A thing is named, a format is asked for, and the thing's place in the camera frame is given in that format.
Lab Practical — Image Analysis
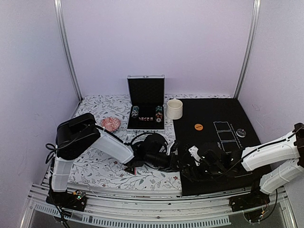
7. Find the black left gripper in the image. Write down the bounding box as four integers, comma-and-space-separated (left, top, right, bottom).
146, 152, 188, 172

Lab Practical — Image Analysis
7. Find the orange big blind button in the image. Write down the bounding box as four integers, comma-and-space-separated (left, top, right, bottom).
194, 123, 204, 131

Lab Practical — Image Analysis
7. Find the clear dealer button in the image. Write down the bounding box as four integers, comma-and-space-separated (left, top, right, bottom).
236, 128, 247, 138

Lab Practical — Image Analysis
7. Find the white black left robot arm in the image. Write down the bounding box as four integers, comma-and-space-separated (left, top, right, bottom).
46, 113, 180, 206

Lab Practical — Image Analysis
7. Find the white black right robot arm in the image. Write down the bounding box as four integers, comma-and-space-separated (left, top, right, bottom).
181, 123, 304, 207

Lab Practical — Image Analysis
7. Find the red triangular all-in marker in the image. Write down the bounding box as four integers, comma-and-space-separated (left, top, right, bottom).
124, 167, 136, 175

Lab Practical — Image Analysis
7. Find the row of red dice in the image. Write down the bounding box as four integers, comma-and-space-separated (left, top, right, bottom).
138, 117, 153, 121

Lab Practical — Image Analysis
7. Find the red black chip stack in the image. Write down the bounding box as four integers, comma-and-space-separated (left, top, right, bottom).
155, 106, 163, 123

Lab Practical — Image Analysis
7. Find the blue green chip stack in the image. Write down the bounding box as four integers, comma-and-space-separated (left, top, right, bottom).
131, 105, 139, 118

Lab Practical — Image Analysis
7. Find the red patterned bowl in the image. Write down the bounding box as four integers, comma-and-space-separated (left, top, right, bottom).
100, 117, 121, 133

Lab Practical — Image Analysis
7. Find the black poker mat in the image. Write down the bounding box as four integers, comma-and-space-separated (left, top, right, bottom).
173, 98, 272, 196

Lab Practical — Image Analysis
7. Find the white ceramic cup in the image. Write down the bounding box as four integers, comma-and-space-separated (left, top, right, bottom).
166, 99, 183, 120

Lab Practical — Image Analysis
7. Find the aluminium poker chip case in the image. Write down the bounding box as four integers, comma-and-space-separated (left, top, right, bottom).
127, 75, 165, 132

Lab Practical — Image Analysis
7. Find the floral table cloth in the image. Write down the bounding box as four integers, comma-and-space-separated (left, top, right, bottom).
47, 94, 226, 191

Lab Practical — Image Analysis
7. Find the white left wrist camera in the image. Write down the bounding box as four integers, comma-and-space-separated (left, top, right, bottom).
166, 142, 176, 156

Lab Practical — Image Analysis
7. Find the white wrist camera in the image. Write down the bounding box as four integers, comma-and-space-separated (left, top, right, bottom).
166, 142, 176, 156
188, 145, 201, 166

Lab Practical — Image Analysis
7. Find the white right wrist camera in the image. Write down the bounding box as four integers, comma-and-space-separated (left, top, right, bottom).
188, 145, 201, 166

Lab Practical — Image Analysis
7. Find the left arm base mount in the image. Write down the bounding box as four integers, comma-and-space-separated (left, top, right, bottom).
46, 189, 87, 212

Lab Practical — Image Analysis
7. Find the right aluminium frame post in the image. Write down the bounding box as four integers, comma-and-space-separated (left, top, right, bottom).
233, 0, 261, 99

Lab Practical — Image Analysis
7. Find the aluminium frame post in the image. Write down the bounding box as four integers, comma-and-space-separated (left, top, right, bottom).
54, 0, 83, 102
233, 0, 261, 99

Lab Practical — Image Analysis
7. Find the left aluminium frame post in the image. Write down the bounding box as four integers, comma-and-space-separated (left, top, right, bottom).
54, 0, 83, 102

